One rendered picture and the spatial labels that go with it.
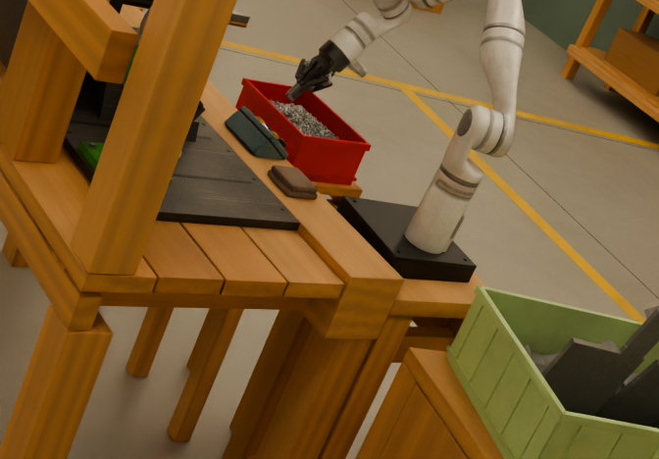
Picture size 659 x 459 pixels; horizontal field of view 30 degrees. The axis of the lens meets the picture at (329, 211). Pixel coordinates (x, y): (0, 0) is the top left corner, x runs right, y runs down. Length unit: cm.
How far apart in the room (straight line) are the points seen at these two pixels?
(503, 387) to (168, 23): 91
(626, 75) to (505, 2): 617
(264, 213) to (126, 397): 108
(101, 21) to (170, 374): 175
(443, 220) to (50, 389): 91
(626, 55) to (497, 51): 626
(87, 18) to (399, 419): 101
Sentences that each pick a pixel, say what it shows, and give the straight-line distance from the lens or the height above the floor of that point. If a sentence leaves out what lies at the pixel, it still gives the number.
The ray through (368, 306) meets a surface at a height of 83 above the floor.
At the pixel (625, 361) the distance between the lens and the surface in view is 227.
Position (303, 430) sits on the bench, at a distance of 260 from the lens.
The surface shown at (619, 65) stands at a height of 30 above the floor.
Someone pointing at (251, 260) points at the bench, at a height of 88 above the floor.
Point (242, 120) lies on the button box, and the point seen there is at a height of 94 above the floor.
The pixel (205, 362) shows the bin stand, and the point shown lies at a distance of 319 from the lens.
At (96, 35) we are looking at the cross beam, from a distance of 202.
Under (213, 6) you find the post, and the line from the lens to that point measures 192.
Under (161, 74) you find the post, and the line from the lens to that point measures 193.
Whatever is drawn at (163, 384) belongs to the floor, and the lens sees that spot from 353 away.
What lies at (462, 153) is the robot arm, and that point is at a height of 114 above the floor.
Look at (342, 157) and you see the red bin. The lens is 303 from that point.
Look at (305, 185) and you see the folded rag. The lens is 262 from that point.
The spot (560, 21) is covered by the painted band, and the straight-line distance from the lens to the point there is 1031.
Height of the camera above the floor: 187
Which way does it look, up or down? 22 degrees down
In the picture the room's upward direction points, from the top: 23 degrees clockwise
